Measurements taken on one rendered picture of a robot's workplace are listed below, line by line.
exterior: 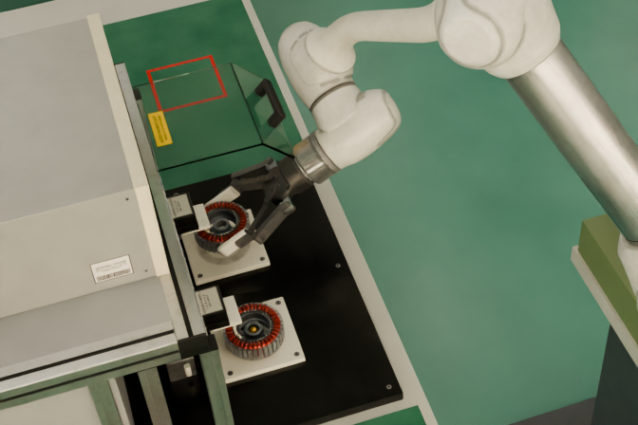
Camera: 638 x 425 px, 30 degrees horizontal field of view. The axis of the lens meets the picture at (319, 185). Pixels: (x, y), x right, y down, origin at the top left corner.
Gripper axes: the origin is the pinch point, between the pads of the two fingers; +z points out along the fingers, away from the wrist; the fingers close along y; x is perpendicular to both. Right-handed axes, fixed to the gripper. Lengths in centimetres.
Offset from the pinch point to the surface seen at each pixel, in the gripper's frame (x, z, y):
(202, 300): 11.2, 2.7, -23.8
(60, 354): 40, 13, -43
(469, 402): -99, -3, -3
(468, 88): -121, -40, 108
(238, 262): -5.5, 1.7, -5.5
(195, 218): 8.8, 0.8, -3.2
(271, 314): -3.5, -2.3, -22.9
